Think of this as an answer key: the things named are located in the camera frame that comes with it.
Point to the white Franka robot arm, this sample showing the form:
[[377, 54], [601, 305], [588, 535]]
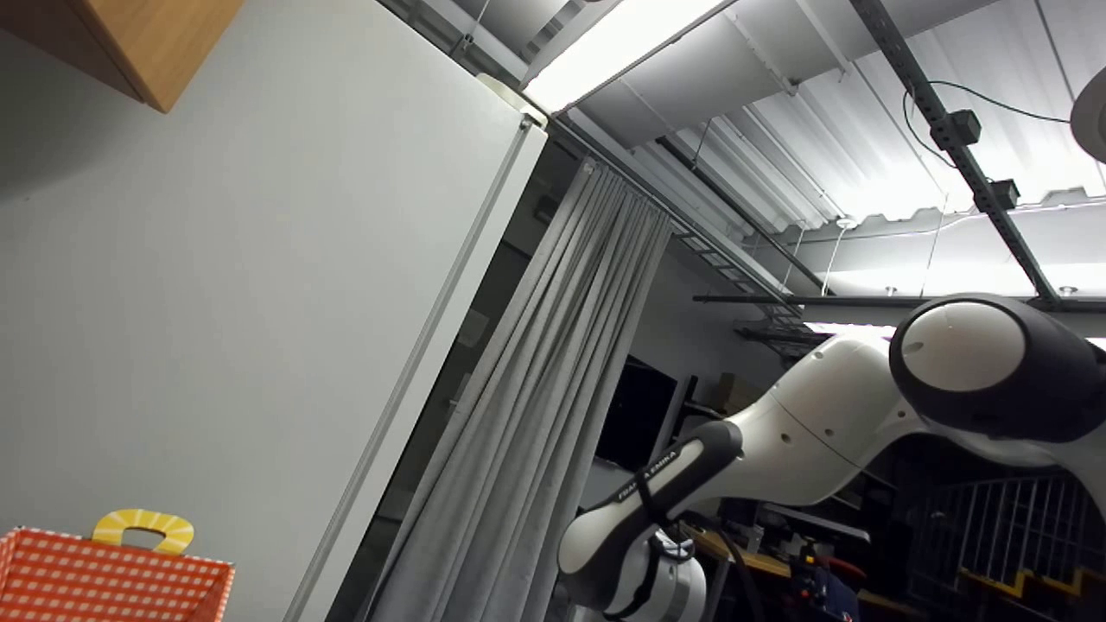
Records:
[[842, 417]]

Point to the black monitor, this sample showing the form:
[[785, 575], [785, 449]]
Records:
[[634, 417]]

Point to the grey curtain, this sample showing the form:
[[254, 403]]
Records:
[[519, 461]]

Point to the black horizontal beam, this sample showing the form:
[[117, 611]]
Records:
[[807, 302]]

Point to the long ceiling light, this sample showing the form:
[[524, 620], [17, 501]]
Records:
[[622, 54]]

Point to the wooden workbench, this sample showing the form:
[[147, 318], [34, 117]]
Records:
[[748, 556]]

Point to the dark blue machine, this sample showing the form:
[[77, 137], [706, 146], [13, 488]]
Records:
[[823, 590]]

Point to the black ceiling pipe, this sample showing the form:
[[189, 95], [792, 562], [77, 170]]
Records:
[[956, 125]]

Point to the black metal railing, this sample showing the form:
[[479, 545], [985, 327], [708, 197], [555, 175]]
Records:
[[1004, 520]]

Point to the yellow edged stairs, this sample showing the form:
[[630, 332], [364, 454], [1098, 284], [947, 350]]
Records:
[[1015, 590]]

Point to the grey round dome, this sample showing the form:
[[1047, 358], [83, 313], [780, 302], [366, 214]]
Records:
[[1092, 116]]

